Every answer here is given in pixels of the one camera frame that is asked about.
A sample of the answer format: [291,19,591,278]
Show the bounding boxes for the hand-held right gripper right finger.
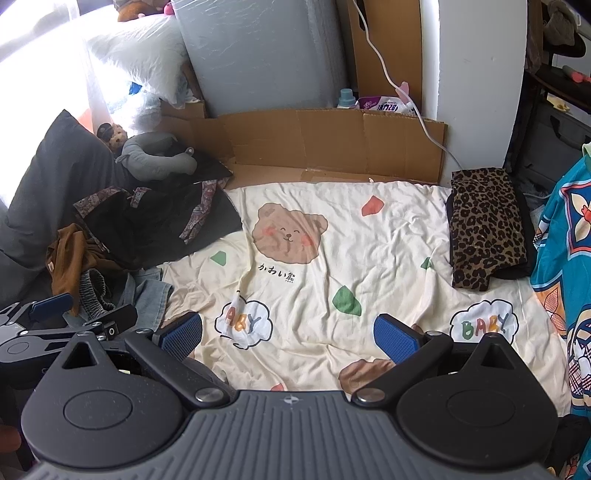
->
[353,314,525,409]

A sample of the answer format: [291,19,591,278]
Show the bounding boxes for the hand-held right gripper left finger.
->
[60,311,236,409]

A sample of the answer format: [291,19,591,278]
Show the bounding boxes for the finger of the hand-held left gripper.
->
[76,307,139,342]
[0,294,75,326]

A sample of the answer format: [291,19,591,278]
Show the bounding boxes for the black shorts with patterned trim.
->
[74,178,243,271]

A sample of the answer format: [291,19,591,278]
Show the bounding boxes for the blue jeans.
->
[62,270,174,330]

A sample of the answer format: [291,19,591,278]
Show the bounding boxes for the grey knit garment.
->
[74,270,118,319]

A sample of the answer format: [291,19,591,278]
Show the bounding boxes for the brown garment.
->
[46,224,125,305]

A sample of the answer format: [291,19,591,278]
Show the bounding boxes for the cream bear printed blanket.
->
[157,178,578,416]

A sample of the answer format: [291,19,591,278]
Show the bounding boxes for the dark grey pillow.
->
[0,109,127,278]

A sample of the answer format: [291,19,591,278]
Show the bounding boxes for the leopard print garment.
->
[445,168,529,291]

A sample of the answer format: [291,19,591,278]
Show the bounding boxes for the grey neck pillow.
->
[115,131,197,181]

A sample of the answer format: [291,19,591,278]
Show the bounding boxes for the black cloth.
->
[171,148,234,190]

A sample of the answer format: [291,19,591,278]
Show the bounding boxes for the small brown teddy bear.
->
[96,122,129,153]

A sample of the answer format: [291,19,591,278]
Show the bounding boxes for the teal printed blanket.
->
[529,157,591,480]

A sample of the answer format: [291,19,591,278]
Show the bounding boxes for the clear bluish plastic bag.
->
[111,80,204,134]

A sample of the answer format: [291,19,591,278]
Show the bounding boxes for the long brown cardboard sheet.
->
[159,99,448,188]

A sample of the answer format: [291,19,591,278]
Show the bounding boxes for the white sheer curtain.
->
[0,0,121,204]

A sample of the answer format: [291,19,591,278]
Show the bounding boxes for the purple white refill pouch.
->
[358,95,416,116]

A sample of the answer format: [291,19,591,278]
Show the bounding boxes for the black bag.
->
[505,99,591,195]

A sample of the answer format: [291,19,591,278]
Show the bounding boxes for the white pillow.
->
[85,16,192,104]

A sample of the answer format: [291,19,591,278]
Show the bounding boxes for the grey plastic wrapped mattress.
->
[173,0,349,118]

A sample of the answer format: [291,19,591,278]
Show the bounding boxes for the tall brown cardboard panel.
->
[344,0,423,109]

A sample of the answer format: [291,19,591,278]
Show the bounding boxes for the brown plush toy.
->
[115,0,162,23]

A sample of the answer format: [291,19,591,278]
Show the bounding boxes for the black metal rack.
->
[503,44,591,199]

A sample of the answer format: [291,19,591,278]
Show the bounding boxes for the pink tool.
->
[561,65,591,86]

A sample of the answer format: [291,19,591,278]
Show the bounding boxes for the brown patterned cloth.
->
[526,0,546,75]

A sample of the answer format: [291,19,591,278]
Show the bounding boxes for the grey brown hat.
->
[542,7,589,58]

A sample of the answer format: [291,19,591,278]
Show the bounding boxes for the white cable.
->
[353,0,467,174]

